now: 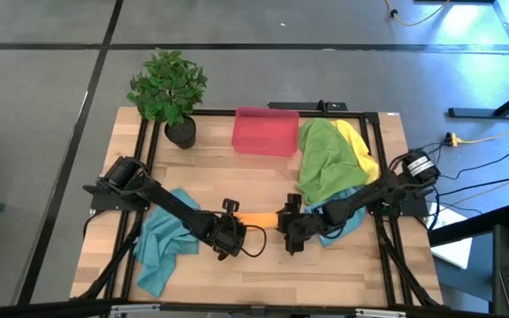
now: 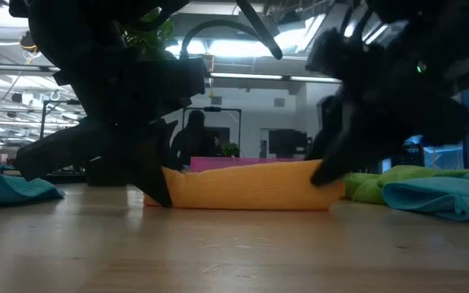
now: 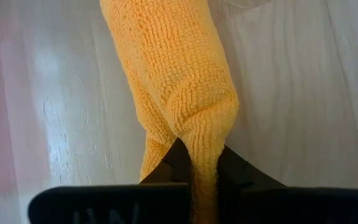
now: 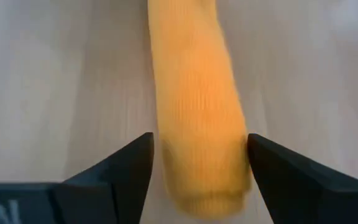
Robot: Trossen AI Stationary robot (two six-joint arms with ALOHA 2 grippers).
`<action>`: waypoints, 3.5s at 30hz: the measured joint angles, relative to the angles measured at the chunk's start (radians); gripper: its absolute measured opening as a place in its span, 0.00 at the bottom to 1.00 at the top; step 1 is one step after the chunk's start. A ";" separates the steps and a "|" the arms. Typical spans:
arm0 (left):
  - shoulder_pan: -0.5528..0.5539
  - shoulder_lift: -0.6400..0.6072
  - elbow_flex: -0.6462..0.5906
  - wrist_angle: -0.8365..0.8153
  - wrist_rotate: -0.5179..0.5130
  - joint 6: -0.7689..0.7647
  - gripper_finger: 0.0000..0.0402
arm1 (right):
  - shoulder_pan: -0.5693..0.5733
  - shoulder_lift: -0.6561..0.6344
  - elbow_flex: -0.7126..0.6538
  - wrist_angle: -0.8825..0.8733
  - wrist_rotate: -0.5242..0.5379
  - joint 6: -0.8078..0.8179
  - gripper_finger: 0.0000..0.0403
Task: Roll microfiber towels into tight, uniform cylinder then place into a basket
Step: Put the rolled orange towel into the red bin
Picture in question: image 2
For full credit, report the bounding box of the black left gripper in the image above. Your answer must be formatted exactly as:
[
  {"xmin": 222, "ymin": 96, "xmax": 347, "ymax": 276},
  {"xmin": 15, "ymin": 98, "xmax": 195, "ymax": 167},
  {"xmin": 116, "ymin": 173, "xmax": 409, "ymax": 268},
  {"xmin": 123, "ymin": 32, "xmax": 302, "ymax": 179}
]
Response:
[{"xmin": 14, "ymin": 56, "xmax": 207, "ymax": 207}]

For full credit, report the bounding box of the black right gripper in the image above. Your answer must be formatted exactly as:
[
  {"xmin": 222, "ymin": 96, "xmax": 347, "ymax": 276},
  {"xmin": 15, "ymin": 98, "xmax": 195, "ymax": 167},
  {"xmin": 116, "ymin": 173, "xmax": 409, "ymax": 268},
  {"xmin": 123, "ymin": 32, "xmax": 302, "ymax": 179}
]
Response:
[{"xmin": 305, "ymin": 28, "xmax": 469, "ymax": 184}]

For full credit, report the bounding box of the orange microfiber towel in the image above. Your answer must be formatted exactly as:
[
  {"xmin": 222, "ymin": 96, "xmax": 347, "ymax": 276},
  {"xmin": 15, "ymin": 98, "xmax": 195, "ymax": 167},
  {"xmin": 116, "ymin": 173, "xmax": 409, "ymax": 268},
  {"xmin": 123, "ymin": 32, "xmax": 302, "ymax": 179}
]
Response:
[{"xmin": 143, "ymin": 159, "xmax": 346, "ymax": 212}]

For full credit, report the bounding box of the blue microfiber towel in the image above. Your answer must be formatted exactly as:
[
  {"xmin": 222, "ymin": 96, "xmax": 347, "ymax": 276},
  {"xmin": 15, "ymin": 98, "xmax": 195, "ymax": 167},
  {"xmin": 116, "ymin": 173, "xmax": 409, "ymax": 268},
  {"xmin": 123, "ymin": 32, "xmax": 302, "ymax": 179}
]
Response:
[{"xmin": 382, "ymin": 169, "xmax": 469, "ymax": 223}]

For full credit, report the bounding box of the green microfiber towel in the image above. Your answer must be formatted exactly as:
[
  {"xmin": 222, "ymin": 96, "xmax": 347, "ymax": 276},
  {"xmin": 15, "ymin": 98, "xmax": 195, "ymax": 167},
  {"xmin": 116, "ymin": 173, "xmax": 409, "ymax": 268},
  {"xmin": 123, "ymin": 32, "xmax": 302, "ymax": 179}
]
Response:
[{"xmin": 342, "ymin": 162, "xmax": 469, "ymax": 205}]

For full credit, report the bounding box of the pink plastic basket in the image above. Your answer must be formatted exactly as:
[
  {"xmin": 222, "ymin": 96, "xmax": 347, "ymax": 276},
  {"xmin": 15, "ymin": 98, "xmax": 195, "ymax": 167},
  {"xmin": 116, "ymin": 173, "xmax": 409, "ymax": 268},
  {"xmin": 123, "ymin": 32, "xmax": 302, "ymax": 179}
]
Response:
[{"xmin": 189, "ymin": 156, "xmax": 313, "ymax": 174}]

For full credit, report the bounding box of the crumpled teal microfiber towel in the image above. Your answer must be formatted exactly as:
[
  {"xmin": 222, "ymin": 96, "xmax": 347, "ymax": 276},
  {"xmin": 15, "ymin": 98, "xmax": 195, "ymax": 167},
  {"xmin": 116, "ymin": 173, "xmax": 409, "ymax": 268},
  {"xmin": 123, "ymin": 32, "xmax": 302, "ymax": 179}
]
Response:
[{"xmin": 0, "ymin": 157, "xmax": 65, "ymax": 212}]

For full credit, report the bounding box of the person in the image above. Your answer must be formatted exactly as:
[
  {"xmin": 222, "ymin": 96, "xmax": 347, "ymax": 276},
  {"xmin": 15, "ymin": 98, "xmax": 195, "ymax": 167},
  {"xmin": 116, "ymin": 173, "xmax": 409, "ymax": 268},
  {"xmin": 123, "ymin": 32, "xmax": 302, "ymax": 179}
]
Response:
[{"xmin": 170, "ymin": 109, "xmax": 218, "ymax": 170}]

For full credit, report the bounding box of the black crate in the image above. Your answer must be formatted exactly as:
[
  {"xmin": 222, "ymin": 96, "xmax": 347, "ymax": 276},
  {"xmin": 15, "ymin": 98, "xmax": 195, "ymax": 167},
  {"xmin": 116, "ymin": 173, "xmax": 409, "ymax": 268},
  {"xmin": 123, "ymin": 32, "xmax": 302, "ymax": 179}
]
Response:
[{"xmin": 392, "ymin": 144, "xmax": 426, "ymax": 168}]

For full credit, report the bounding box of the small green potted plant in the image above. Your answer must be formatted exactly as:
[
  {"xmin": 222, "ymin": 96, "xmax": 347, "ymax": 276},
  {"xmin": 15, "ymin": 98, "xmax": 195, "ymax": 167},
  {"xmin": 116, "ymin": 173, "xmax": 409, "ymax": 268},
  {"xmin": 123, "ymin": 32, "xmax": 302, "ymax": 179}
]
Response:
[{"xmin": 221, "ymin": 142, "xmax": 240, "ymax": 158}]

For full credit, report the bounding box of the green plant in black pot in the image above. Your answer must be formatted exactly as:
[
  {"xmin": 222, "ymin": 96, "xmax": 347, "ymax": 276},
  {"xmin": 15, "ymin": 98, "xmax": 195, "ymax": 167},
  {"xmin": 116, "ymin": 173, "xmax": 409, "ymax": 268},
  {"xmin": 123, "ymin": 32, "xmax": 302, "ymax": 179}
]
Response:
[{"xmin": 85, "ymin": 7, "xmax": 177, "ymax": 187}]

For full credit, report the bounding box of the ceiling light panel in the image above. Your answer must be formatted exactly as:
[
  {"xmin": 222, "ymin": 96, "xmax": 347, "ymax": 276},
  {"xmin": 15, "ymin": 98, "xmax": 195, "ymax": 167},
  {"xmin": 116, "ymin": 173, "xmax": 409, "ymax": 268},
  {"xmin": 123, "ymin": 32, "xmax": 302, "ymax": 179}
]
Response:
[{"xmin": 167, "ymin": 38, "xmax": 276, "ymax": 59}]

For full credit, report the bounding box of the black wall screen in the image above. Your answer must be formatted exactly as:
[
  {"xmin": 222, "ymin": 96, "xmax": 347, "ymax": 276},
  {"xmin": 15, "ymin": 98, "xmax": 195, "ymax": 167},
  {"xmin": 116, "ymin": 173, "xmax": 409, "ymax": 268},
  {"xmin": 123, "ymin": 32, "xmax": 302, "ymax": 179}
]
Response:
[{"xmin": 267, "ymin": 129, "xmax": 309, "ymax": 156}]

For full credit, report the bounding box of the black rig frame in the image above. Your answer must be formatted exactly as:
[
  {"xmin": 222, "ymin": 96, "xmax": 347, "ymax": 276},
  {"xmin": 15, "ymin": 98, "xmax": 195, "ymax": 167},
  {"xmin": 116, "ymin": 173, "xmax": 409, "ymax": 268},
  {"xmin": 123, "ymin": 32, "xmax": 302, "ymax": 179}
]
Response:
[
  {"xmin": 182, "ymin": 107, "xmax": 243, "ymax": 158},
  {"xmin": 40, "ymin": 99, "xmax": 93, "ymax": 142}
]

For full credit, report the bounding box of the black camera cable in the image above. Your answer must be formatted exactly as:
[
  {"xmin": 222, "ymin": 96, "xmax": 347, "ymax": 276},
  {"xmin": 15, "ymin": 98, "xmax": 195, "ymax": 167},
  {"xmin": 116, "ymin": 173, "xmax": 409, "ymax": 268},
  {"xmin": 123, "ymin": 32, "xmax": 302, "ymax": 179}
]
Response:
[{"xmin": 179, "ymin": 0, "xmax": 284, "ymax": 61}]

